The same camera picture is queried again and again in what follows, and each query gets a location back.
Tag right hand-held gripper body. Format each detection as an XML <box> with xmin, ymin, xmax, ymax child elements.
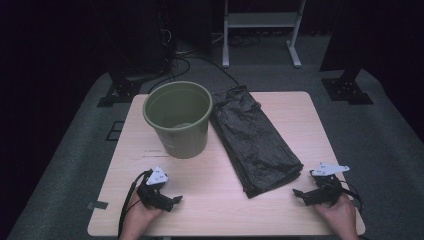
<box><xmin>309</xmin><ymin>162</ymin><xmax>351</xmax><ymax>207</ymax></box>

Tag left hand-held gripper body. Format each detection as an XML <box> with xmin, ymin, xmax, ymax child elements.
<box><xmin>135</xmin><ymin>166</ymin><xmax>175</xmax><ymax>213</ymax></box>

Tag green plastic bucket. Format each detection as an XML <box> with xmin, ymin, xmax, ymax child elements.
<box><xmin>142</xmin><ymin>80</ymin><xmax>214</xmax><ymax>160</ymax></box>

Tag black garbage bag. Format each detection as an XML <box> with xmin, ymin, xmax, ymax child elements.
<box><xmin>209</xmin><ymin>85</ymin><xmax>305</xmax><ymax>200</ymax></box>

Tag person's left hand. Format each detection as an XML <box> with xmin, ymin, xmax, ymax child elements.
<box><xmin>119</xmin><ymin>191</ymin><xmax>165</xmax><ymax>240</ymax></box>

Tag person's right hand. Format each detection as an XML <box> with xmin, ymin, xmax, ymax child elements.
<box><xmin>313</xmin><ymin>193</ymin><xmax>360</xmax><ymax>240</ymax></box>

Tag grey tape strip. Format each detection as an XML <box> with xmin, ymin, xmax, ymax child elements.
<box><xmin>86</xmin><ymin>200</ymin><xmax>110</xmax><ymax>211</ymax></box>

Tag black stand base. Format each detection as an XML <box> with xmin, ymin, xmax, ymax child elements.
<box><xmin>96</xmin><ymin>66</ymin><xmax>143</xmax><ymax>109</ymax></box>
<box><xmin>320</xmin><ymin>66</ymin><xmax>375</xmax><ymax>106</ymax></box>

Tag dark equipment cabinet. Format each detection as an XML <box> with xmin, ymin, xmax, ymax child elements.
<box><xmin>106</xmin><ymin>0</ymin><xmax>176</xmax><ymax>76</ymax></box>

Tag white metal stand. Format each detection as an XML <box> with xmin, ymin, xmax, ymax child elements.
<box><xmin>222</xmin><ymin>0</ymin><xmax>307</xmax><ymax>70</ymax></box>

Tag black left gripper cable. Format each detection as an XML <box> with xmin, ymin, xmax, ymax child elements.
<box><xmin>117</xmin><ymin>169</ymin><xmax>153</xmax><ymax>238</ymax></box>

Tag black floor cables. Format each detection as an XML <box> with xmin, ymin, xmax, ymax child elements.
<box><xmin>146</xmin><ymin>55</ymin><xmax>241</xmax><ymax>95</ymax></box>

